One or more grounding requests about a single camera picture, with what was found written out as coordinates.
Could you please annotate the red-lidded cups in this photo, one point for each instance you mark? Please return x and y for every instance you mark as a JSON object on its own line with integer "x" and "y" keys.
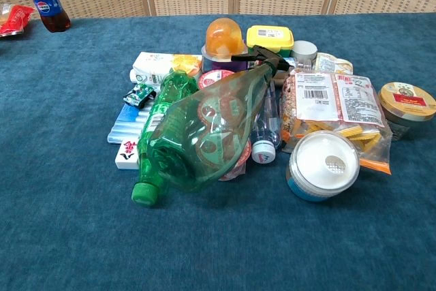
{"x": 213, "y": 78}

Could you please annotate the white milk carton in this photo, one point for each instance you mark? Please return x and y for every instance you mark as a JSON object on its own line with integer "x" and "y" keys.
{"x": 155, "y": 64}

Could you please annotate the green transparent spray bottle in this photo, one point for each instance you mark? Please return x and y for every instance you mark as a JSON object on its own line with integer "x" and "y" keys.
{"x": 204, "y": 124}

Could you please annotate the clear water bottle white cap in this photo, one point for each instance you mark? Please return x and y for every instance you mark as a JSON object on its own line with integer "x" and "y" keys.
{"x": 265, "y": 134}

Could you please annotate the green plastic soda bottle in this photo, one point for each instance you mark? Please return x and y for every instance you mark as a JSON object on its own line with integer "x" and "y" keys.
{"x": 163, "y": 114}

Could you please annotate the small toy car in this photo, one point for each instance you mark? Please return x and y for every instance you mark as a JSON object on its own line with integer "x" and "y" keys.
{"x": 139, "y": 95}

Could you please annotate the orange jelly cup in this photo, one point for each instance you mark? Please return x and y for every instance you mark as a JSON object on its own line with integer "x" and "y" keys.
{"x": 224, "y": 39}

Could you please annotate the blue white wafer pack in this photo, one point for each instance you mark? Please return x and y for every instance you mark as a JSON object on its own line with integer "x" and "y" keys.
{"x": 127, "y": 124}

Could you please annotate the white mahjong tile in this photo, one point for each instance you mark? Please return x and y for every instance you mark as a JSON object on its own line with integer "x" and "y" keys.
{"x": 126, "y": 156}

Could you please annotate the yellow lidded plastic box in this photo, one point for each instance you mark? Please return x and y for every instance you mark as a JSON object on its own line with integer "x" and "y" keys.
{"x": 269, "y": 38}

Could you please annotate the white lidded round jar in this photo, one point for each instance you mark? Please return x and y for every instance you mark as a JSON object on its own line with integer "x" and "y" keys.
{"x": 323, "y": 171}

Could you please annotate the clear bag of snacks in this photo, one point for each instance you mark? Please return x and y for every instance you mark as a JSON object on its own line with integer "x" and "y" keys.
{"x": 335, "y": 107}

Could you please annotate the cream snack sachet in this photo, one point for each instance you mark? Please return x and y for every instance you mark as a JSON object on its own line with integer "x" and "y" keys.
{"x": 332, "y": 64}

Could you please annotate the gold lidded glass jar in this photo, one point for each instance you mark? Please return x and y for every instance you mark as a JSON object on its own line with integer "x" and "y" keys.
{"x": 407, "y": 108}

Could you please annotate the red snack packet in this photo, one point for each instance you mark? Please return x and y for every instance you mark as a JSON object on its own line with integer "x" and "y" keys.
{"x": 13, "y": 19}

